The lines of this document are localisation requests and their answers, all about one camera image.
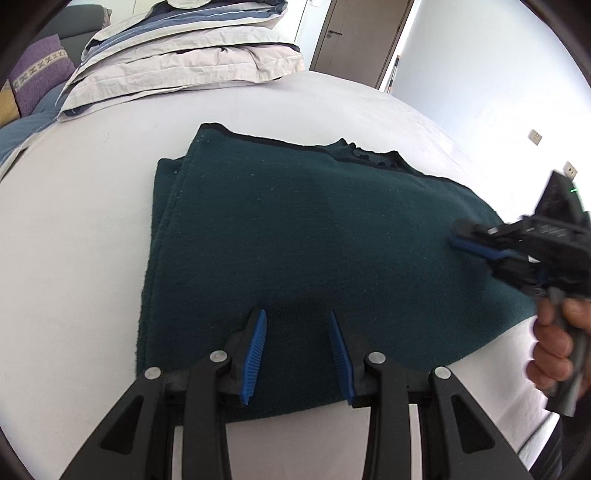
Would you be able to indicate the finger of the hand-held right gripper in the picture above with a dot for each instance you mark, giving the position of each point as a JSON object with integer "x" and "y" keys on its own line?
{"x": 475, "y": 237}
{"x": 517, "y": 274}

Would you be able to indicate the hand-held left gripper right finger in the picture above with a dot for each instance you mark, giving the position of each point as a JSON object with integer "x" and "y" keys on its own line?
{"x": 340, "y": 360}

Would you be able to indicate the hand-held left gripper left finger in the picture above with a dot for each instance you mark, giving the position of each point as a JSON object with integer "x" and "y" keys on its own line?
{"x": 254, "y": 360}

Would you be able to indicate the dark green sweater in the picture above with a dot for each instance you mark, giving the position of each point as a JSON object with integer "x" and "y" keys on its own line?
{"x": 300, "y": 230}

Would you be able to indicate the person's right hand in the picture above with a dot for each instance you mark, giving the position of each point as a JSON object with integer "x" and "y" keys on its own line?
{"x": 547, "y": 344}

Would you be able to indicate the white bed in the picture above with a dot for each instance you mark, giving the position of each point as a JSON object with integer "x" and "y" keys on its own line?
{"x": 78, "y": 230}

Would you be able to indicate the brown wooden door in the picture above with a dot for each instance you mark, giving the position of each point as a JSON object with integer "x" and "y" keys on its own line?
{"x": 360, "y": 41}

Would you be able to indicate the stack of folded bedding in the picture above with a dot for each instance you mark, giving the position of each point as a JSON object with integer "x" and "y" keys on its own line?
{"x": 184, "y": 60}

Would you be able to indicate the blue bedding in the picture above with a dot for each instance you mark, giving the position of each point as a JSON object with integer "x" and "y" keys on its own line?
{"x": 27, "y": 129}

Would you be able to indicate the yellow patterned pillow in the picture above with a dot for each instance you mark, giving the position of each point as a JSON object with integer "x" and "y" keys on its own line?
{"x": 8, "y": 108}

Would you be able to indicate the purple patterned pillow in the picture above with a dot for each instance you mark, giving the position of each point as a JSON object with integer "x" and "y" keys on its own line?
{"x": 39, "y": 74}

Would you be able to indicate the grey upholstered headboard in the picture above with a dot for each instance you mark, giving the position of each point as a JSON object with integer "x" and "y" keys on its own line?
{"x": 76, "y": 27}

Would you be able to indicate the wall switch plate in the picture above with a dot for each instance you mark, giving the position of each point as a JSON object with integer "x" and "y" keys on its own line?
{"x": 535, "y": 137}
{"x": 570, "y": 170}

